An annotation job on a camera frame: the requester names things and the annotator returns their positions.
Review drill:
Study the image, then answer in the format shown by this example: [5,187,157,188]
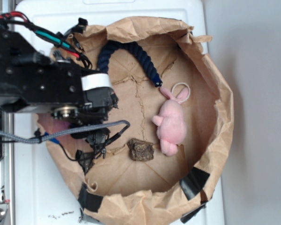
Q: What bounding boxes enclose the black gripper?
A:
[52,73,118,169]

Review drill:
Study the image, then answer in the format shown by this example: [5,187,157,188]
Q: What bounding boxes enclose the dark blue twisted rope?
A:
[97,39,163,88]

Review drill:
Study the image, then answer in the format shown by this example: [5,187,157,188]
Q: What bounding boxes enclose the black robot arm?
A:
[0,29,118,127]

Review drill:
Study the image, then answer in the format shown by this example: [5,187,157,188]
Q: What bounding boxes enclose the brown rock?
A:
[127,138,155,162]

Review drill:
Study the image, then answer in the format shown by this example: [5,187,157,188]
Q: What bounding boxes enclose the pink plush bunny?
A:
[152,82,191,156]

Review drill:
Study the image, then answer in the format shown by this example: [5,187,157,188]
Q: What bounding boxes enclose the black tape right front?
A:
[78,183,104,213]

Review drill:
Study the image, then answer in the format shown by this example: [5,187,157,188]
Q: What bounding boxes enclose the black tape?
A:
[78,183,104,213]
[179,167,210,201]

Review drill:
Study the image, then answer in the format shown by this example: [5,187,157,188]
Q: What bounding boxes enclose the white plastic bin lid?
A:
[13,0,225,225]

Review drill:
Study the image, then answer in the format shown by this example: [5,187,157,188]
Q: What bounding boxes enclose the brown paper bag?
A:
[47,16,234,225]

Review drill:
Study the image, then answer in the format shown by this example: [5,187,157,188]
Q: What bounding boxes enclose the black tape left front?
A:
[179,167,210,201]

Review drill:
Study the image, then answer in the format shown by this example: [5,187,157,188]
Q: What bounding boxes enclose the grey braided cable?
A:
[0,120,131,144]

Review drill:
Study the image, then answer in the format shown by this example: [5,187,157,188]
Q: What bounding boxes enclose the red green wire bundle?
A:
[0,11,93,70]

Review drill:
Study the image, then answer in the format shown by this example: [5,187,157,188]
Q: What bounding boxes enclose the aluminium frame rail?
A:
[0,0,17,225]

